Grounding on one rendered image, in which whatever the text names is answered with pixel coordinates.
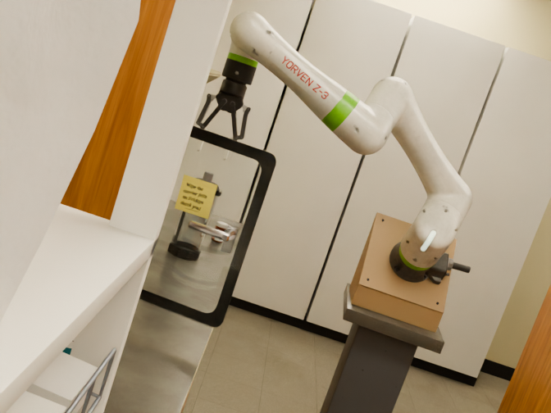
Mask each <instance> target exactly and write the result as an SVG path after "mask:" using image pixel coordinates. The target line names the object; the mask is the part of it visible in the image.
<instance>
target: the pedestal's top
mask: <svg viewBox="0 0 551 413"><path fill-rule="evenodd" d="M349 287H350V284H347V286H346V289H345V290H344V314H343V320H346V321H348V322H351V323H354V324H356V325H361V326H362V327H365V328H368V329H372V330H374V331H376V332H379V333H382V334H385V335H388V336H390V337H393V338H397V339H399V340H402V341H404V342H407V343H411V344H413V345H416V346H418V347H422V348H425V349H427V350H430V351H433V352H436V353H439V354H440V353H441V351H442V349H443V346H444V340H443V337H442V335H441V332H440V331H439V327H438V329H437V330H436V333H435V332H432V331H429V330H427V329H423V328H420V327H417V326H415V325H413V324H409V323H406V322H403V321H401V320H396V319H394V318H391V317H389V316H387V315H382V314H380V313H377V312H374V311H370V310H368V309H365V308H363V307H360V306H356V305H353V304H351V297H350V291H349Z"/></svg>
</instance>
